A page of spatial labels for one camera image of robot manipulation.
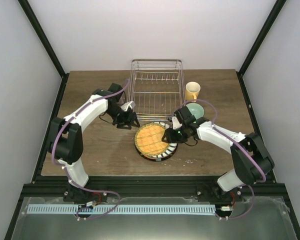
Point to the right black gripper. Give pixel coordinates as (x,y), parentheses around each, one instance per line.
(170,138)

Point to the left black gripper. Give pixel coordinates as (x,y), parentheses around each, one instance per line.
(125,121)

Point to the white blue striped plate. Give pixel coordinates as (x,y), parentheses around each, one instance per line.
(171,149)

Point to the yellow woven pattern plate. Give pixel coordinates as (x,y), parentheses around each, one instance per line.
(148,139)

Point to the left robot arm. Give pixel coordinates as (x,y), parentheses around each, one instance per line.
(65,137)

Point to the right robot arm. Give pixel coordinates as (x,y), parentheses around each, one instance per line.
(251,159)

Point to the black rimmed cream plate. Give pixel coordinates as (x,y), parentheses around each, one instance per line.
(156,151)

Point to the green celadon bowl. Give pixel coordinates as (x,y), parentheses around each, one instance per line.
(196,110)

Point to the yellow ceramic mug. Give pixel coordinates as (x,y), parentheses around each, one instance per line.
(192,90)

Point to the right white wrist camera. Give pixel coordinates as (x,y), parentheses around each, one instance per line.
(175,122)

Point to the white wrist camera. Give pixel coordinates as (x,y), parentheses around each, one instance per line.
(175,122)
(128,106)

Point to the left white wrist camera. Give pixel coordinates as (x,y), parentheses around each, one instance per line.
(128,106)

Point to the wire dish rack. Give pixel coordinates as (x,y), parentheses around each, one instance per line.
(157,88)

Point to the black aluminium frame rail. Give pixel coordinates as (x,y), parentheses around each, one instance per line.
(204,188)

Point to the light blue slotted cable duct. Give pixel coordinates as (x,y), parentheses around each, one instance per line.
(124,209)

